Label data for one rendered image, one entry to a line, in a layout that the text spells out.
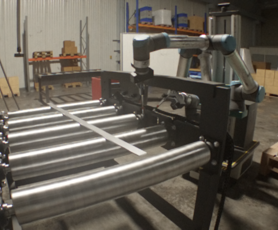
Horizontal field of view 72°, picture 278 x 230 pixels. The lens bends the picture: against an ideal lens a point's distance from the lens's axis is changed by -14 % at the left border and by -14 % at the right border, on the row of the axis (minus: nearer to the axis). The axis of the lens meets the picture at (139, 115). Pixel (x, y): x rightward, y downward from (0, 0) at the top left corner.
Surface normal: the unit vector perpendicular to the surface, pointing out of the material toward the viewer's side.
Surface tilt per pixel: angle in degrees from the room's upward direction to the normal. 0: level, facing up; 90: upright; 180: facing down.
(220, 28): 90
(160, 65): 90
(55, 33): 90
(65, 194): 48
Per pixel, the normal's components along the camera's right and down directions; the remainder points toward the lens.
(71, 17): 0.54, 0.22
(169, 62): 0.14, 0.25
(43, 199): 0.40, -0.49
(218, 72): -0.73, 0.18
